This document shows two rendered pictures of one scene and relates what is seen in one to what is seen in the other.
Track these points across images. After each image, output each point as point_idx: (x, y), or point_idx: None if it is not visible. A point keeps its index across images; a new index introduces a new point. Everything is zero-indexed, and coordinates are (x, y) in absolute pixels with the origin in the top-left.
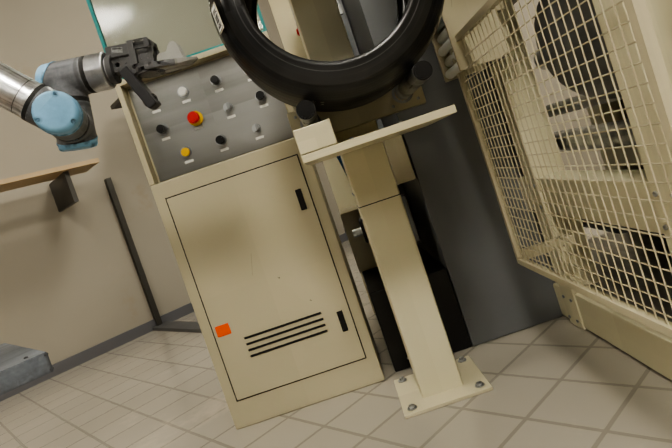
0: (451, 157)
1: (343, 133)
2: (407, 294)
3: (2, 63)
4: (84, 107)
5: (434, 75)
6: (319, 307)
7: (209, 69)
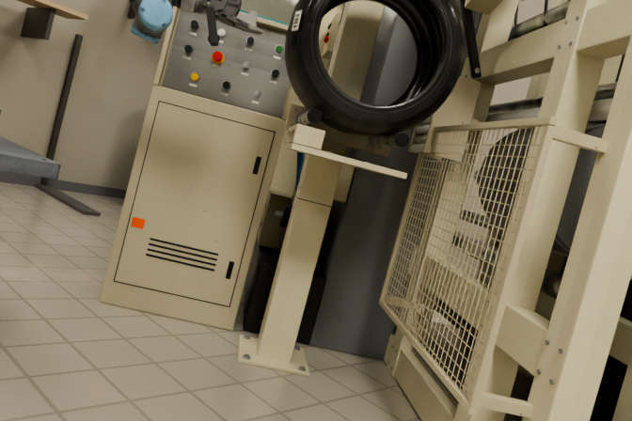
0: (378, 203)
1: None
2: (292, 277)
3: None
4: None
5: None
6: (219, 250)
7: None
